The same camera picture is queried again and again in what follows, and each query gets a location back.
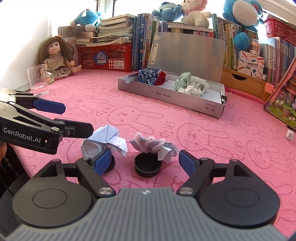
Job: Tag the row of shelf books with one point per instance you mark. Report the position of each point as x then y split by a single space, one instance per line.
278 53

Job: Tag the brown haired doll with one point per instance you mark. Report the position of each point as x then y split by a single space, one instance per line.
57 56

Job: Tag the black binder clip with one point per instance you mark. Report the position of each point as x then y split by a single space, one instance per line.
224 98

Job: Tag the black round cap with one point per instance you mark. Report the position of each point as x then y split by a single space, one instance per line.
111 166
147 165

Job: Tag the blue cat plush left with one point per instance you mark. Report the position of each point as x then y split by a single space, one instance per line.
87 18

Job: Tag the blue bear plush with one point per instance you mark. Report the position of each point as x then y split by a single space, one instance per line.
168 12

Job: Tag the silver open file box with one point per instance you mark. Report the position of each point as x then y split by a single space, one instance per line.
174 54

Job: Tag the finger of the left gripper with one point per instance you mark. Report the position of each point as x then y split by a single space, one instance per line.
76 129
49 106

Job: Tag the white fluffy plush toy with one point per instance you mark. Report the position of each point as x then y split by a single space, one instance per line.
199 83

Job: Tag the pink yarn paper bundle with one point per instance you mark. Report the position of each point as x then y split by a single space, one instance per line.
164 150

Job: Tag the pink triangular toy house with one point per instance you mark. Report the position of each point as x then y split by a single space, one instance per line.
281 103

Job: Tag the cream lace scrunchie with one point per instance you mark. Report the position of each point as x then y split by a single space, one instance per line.
191 90

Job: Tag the blue floral fabric pouch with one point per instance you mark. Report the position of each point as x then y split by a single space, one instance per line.
148 75

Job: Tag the clear glass mug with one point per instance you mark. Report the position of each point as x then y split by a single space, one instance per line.
40 77

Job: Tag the white paper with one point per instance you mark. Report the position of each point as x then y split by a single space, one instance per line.
105 137

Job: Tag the pencil pattern white box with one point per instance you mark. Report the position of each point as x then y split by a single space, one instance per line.
250 64

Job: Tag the person left hand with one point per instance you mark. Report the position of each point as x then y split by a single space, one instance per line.
3 149

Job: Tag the row of blue books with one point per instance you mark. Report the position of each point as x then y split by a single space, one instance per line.
144 28

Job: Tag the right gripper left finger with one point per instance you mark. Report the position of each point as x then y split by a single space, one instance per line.
90 171

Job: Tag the red knitted pouch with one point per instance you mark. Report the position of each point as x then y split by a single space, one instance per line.
161 78

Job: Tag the pink bunny pattern blanket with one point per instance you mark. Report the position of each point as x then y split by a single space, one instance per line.
244 131

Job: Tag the white pink sheep plush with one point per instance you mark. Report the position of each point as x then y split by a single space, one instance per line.
194 14

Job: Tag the red plastic basket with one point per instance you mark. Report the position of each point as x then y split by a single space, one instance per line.
278 28
108 57

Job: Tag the wooden drawer shelf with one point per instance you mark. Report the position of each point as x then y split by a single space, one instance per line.
247 84

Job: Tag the large blue plush right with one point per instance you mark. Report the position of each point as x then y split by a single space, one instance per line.
246 14

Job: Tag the green checkered cloth bundle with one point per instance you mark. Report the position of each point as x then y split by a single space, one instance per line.
182 80

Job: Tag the small white paper cube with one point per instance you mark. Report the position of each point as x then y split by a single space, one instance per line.
290 135

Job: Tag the stack of books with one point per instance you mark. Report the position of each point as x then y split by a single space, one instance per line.
115 30

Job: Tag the upper red plastic basket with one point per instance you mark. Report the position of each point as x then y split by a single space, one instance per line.
278 28

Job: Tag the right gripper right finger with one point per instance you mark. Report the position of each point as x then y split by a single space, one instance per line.
199 172

